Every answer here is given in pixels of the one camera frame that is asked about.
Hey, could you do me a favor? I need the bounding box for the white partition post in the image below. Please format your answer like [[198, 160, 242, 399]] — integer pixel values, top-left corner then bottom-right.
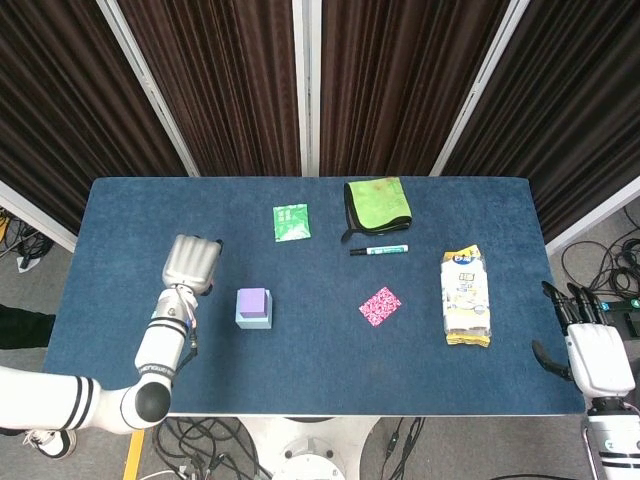
[[429, 0, 531, 177], [96, 0, 201, 178], [292, 0, 321, 178]]

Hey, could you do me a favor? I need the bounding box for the purple cube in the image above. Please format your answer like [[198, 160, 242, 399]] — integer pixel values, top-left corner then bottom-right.
[[235, 287, 269, 320]]

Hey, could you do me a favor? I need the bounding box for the brown pleated curtain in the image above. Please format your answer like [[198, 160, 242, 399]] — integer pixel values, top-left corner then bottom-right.
[[0, 0, 190, 236], [319, 0, 512, 178], [442, 0, 640, 245], [115, 0, 303, 178]]

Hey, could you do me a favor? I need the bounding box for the blue table cloth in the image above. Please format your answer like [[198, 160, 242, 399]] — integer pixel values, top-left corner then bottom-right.
[[42, 175, 586, 416]]

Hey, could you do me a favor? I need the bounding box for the pink patterned paper square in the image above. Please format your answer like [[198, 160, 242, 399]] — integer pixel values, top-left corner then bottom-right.
[[358, 286, 403, 329]]

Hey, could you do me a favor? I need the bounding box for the large white cube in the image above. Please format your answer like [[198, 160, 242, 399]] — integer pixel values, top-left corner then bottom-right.
[[234, 288, 274, 331]]

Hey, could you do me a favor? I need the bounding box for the black cable with green light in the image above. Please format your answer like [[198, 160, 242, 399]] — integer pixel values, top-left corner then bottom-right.
[[382, 417, 426, 480]]

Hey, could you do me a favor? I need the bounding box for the yellow floor tape strip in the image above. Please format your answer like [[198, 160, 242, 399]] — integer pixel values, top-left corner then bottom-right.
[[122, 429, 146, 480]]

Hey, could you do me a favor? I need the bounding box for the white partition bottom rail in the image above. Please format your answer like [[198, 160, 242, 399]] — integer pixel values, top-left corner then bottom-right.
[[0, 179, 79, 254], [544, 175, 640, 256]]

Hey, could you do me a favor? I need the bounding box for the black trouser leg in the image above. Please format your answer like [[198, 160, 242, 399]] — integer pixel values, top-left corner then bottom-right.
[[0, 303, 56, 350]]

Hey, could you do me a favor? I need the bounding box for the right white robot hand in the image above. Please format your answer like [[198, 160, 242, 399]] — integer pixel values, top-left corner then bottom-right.
[[531, 280, 636, 401]]

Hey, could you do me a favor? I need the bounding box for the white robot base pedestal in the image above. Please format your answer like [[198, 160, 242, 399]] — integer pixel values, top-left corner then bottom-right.
[[234, 415, 381, 480]]

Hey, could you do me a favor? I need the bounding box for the white black sneaker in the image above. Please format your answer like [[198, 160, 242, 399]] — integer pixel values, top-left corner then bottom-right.
[[22, 428, 77, 460]]

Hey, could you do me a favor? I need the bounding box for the yellow snack bag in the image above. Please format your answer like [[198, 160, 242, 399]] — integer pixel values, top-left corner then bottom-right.
[[439, 244, 493, 348]]

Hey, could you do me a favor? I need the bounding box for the black floor cable bundle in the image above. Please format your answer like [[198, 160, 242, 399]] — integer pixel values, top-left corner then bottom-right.
[[559, 207, 640, 301], [0, 209, 54, 266], [152, 417, 271, 480]]

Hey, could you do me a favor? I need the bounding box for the green microfiber cloth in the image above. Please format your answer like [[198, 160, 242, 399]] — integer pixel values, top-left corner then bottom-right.
[[340, 177, 414, 245]]

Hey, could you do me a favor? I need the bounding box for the green sachet packet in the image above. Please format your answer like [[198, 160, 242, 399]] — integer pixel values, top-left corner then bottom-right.
[[272, 203, 312, 243]]

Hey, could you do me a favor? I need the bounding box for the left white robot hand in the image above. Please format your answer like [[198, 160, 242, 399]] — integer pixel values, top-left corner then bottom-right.
[[159, 233, 225, 297]]

